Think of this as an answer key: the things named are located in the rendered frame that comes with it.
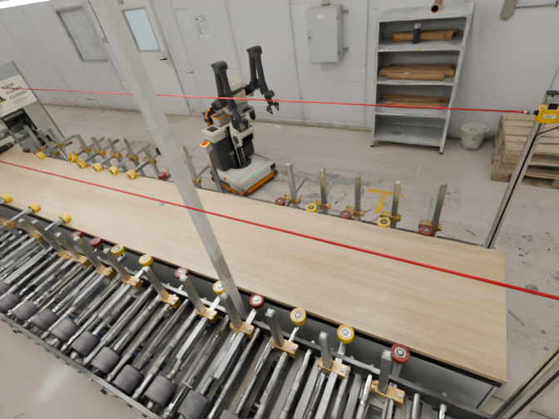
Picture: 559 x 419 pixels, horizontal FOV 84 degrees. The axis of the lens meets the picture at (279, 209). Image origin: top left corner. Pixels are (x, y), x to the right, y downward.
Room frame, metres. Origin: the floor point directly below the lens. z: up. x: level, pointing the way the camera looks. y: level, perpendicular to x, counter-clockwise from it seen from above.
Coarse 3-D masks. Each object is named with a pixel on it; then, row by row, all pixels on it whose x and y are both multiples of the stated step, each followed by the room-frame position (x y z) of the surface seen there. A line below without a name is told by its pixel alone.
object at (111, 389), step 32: (32, 288) 1.62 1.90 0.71; (96, 288) 1.59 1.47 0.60; (160, 320) 1.21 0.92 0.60; (160, 352) 0.92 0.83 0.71; (192, 352) 0.94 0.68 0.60; (256, 352) 0.80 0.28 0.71; (320, 352) 0.69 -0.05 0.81; (96, 384) 1.11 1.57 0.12; (192, 384) 0.71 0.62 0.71; (224, 384) 0.72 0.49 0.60; (256, 384) 0.65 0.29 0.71; (416, 384) 0.47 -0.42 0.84; (288, 416) 0.48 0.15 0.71; (448, 416) 0.36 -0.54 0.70; (480, 416) 0.31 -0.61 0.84
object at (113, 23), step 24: (96, 0) 1.03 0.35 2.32; (120, 24) 1.04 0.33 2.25; (120, 48) 1.02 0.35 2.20; (144, 72) 1.05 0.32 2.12; (144, 96) 1.02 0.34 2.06; (168, 144) 1.03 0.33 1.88; (168, 168) 1.04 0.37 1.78; (192, 192) 1.04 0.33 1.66; (192, 216) 1.04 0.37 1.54; (216, 240) 1.05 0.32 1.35; (216, 264) 1.03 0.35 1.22; (240, 312) 1.02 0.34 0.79
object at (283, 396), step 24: (24, 264) 1.87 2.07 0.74; (72, 264) 1.75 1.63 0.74; (48, 288) 1.57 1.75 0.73; (192, 312) 1.12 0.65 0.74; (264, 336) 0.88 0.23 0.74; (216, 360) 0.80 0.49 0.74; (288, 384) 0.61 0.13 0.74; (312, 384) 0.58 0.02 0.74; (360, 384) 0.54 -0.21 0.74; (432, 408) 0.39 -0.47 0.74
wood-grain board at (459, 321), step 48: (0, 192) 2.83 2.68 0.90; (48, 192) 2.64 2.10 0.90; (96, 192) 2.46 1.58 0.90; (144, 192) 2.30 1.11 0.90; (144, 240) 1.68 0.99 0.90; (192, 240) 1.58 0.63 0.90; (240, 240) 1.48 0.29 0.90; (288, 240) 1.39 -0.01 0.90; (336, 240) 1.31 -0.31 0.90; (384, 240) 1.23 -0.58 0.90; (432, 240) 1.16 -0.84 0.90; (240, 288) 1.11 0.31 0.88; (288, 288) 1.03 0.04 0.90; (336, 288) 0.97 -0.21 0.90; (384, 288) 0.91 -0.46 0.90; (432, 288) 0.85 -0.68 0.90; (480, 288) 0.80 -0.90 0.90; (384, 336) 0.67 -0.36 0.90; (432, 336) 0.62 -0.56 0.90; (480, 336) 0.58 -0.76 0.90
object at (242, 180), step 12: (252, 156) 3.58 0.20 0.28; (264, 156) 3.52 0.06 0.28; (216, 168) 3.48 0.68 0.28; (240, 168) 3.36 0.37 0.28; (252, 168) 3.31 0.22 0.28; (264, 168) 3.30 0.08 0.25; (228, 180) 3.21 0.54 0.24; (240, 180) 3.10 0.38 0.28; (252, 180) 3.16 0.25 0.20; (264, 180) 3.26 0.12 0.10; (240, 192) 3.07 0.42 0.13
